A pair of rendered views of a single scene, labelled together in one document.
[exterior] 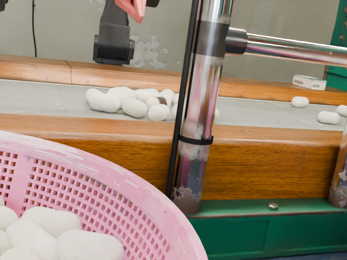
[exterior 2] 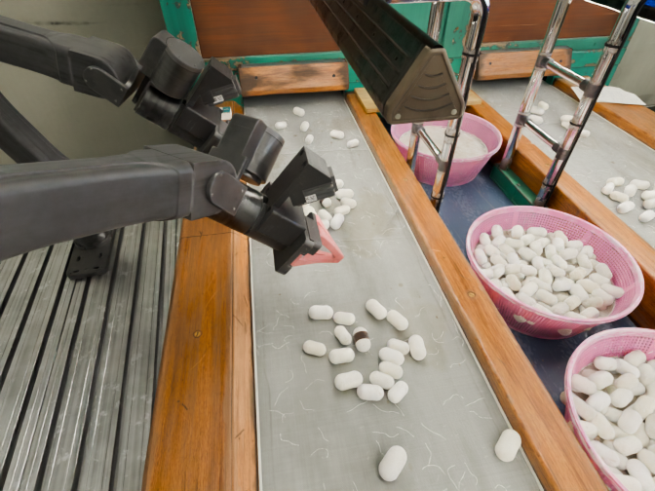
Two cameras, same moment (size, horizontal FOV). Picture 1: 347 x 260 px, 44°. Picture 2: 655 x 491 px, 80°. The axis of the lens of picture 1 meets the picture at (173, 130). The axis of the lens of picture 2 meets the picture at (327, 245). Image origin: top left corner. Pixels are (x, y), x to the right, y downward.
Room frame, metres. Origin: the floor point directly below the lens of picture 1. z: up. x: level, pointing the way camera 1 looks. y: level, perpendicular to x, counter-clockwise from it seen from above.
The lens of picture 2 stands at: (0.37, 0.64, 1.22)
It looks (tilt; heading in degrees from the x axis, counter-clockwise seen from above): 43 degrees down; 282
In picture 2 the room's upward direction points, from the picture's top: straight up
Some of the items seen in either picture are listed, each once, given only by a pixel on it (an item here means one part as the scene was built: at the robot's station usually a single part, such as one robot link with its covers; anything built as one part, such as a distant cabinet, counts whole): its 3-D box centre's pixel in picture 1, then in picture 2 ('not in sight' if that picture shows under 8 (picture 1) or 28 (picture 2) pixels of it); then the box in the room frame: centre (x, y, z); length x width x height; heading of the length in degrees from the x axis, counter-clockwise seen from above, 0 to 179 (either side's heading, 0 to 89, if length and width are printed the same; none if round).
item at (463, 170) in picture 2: not in sight; (442, 148); (0.28, -0.29, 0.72); 0.27 x 0.27 x 0.10
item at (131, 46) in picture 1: (113, 51); not in sight; (0.96, 0.16, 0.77); 0.09 x 0.06 x 0.06; 100
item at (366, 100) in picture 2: not in sight; (415, 95); (0.36, -0.49, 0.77); 0.33 x 0.15 x 0.01; 22
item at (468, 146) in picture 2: not in sight; (441, 152); (0.28, -0.29, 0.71); 0.22 x 0.22 x 0.06
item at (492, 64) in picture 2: not in sight; (521, 62); (0.07, -0.67, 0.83); 0.30 x 0.06 x 0.07; 22
